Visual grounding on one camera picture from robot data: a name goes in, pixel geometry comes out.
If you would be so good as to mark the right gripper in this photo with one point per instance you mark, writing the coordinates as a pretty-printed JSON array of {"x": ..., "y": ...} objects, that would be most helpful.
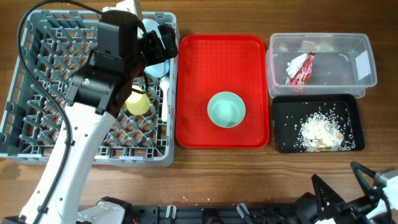
[{"x": 356, "y": 210}]

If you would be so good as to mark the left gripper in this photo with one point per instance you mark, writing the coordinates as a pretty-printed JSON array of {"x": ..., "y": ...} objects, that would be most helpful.
[{"x": 158, "y": 55}]

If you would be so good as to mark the large light blue plate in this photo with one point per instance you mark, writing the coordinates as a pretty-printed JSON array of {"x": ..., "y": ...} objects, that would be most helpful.
[{"x": 161, "y": 69}]

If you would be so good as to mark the white plastic spoon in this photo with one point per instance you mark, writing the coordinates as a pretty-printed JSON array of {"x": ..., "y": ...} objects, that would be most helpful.
[{"x": 164, "y": 86}]

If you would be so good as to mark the yellow plastic cup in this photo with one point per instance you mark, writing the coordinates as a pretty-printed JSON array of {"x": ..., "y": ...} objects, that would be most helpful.
[{"x": 137, "y": 103}]

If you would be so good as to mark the red snack wrapper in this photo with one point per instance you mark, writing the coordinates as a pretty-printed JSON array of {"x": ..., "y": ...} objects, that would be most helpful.
[{"x": 303, "y": 74}]

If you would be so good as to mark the green bowl with food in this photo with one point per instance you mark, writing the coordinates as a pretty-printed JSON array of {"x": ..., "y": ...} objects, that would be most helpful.
[{"x": 226, "y": 109}]

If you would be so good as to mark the white napkin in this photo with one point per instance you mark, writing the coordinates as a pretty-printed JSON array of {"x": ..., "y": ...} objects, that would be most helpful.
[{"x": 294, "y": 66}]

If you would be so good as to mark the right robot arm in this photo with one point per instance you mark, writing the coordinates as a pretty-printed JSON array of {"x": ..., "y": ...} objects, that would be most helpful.
[{"x": 305, "y": 208}]

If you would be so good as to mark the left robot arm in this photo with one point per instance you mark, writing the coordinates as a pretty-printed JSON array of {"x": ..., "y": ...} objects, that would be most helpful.
[{"x": 57, "y": 196}]

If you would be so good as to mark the spilled rice food waste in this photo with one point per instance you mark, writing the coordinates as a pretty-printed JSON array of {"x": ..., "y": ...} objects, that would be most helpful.
[{"x": 318, "y": 127}]

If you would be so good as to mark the grey dishwasher rack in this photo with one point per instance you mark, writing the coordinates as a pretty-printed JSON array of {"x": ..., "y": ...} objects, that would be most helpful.
[{"x": 55, "y": 44}]

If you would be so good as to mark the black plastic tray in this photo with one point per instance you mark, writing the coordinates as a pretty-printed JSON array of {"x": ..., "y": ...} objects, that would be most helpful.
[{"x": 284, "y": 105}]

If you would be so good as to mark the red plastic tray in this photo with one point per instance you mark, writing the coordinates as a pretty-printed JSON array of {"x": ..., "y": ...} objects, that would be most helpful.
[{"x": 213, "y": 63}]

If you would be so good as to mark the clear plastic bin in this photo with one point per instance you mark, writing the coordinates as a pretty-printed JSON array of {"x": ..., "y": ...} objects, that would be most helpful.
[{"x": 343, "y": 63}]

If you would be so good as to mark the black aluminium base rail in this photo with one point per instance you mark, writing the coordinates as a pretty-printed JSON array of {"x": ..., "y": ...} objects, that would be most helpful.
[{"x": 266, "y": 214}]

